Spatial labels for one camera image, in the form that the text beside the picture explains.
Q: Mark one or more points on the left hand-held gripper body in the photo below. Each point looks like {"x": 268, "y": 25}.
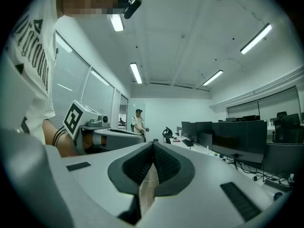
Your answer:
{"x": 72, "y": 119}

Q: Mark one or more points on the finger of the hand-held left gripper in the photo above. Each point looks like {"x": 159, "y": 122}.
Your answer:
{"x": 123, "y": 140}

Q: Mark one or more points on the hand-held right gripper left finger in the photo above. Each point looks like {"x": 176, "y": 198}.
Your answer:
{"x": 95, "y": 174}

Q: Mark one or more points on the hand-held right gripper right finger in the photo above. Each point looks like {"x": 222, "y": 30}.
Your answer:
{"x": 202, "y": 186}

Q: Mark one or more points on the person's left hand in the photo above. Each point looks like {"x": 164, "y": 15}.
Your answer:
{"x": 88, "y": 141}

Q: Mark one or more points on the white window blind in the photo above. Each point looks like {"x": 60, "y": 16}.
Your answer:
{"x": 98, "y": 98}
{"x": 69, "y": 84}

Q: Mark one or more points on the black keyboard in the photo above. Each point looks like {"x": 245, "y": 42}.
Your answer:
{"x": 187, "y": 142}

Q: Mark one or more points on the pink plastic object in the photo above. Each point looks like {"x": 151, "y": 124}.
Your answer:
{"x": 176, "y": 139}

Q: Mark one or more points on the white cylindrical container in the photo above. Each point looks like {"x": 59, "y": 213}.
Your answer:
{"x": 180, "y": 132}

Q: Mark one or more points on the large curved black monitor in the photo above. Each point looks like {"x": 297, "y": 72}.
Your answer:
{"x": 237, "y": 139}

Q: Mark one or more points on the long ceiling light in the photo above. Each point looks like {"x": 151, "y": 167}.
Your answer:
{"x": 136, "y": 73}
{"x": 116, "y": 22}
{"x": 213, "y": 77}
{"x": 256, "y": 38}

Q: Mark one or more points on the black computer mouse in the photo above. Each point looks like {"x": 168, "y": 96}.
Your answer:
{"x": 278, "y": 196}

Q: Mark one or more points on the person in white t-shirt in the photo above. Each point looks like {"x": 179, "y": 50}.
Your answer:
{"x": 31, "y": 44}

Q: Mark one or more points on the grey roller blind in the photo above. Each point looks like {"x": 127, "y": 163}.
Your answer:
{"x": 243, "y": 109}
{"x": 278, "y": 102}

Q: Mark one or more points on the dark grey monitor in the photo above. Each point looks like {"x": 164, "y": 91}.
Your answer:
{"x": 285, "y": 158}

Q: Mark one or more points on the person's head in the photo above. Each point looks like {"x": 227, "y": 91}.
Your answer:
{"x": 90, "y": 1}

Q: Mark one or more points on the black head-worn camera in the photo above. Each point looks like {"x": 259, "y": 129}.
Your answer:
{"x": 133, "y": 7}

